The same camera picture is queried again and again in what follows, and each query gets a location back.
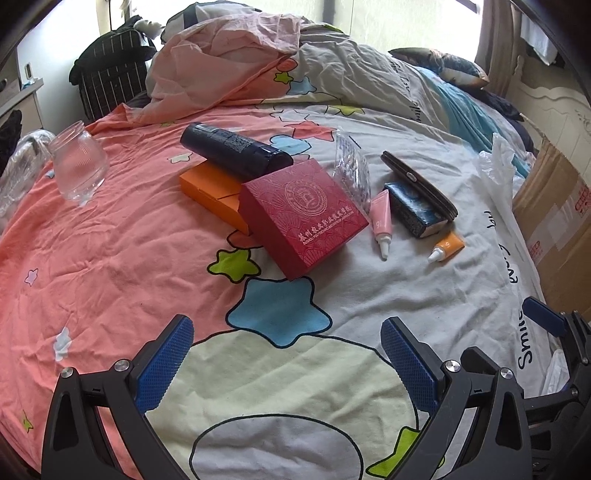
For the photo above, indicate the beige curtain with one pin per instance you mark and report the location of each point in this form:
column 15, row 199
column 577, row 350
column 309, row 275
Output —
column 498, row 45

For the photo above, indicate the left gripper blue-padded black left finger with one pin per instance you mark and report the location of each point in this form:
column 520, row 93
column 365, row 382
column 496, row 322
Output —
column 76, row 445

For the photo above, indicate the white hanging garment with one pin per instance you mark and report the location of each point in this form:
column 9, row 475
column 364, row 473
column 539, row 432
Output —
column 535, row 37

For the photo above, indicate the pink squeeze tube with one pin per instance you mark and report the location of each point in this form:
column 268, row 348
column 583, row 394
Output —
column 380, row 216

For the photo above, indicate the black striped backpack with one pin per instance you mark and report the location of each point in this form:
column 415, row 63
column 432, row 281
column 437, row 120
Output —
column 113, row 68

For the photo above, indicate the starry night tissue pack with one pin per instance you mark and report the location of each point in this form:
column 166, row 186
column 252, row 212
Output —
column 415, row 212

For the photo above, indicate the clear glass jar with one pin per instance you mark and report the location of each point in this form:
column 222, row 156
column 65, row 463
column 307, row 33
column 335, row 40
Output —
column 79, row 162

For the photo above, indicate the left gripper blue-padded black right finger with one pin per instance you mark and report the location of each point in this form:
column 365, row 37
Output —
column 439, row 388

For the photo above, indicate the orange flat box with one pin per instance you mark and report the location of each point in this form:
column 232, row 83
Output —
column 216, row 190

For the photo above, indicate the white plastic bag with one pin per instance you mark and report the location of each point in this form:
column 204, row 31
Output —
column 540, row 362

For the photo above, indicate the white bedside desk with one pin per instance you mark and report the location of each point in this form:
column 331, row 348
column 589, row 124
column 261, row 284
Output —
column 25, row 99

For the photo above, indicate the white carved headboard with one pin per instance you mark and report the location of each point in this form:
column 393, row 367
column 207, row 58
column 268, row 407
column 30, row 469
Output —
column 553, row 108

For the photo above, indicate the brown cardboard box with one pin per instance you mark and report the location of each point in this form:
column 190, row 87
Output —
column 552, row 209

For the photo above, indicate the clear plastic wrapped bundle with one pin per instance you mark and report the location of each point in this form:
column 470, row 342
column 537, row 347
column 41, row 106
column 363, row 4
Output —
column 23, row 169

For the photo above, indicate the dark patterned pillow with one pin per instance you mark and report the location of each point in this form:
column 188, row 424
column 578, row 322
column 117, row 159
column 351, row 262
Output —
column 451, row 68

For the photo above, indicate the clear bag of cotton swabs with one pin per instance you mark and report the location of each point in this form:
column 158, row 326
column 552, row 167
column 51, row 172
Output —
column 351, row 170

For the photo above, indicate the pink crumpled quilt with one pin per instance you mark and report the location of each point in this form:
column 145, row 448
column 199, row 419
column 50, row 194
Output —
column 203, row 65

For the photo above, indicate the black clothing pile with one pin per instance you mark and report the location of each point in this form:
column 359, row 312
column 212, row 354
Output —
column 10, row 133

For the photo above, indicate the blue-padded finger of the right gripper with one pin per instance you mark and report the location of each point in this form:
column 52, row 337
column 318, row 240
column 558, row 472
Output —
column 544, row 316

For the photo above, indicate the orange squeeze tube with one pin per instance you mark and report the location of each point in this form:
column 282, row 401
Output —
column 446, row 248

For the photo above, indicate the red square gift box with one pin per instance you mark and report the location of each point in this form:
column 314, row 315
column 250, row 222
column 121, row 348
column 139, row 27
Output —
column 300, row 215

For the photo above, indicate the dark blue cylindrical bottle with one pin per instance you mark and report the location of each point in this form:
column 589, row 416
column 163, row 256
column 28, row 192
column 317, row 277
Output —
column 240, row 155

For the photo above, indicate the cartoon star bed sheet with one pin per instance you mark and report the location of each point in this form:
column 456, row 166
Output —
column 285, row 378

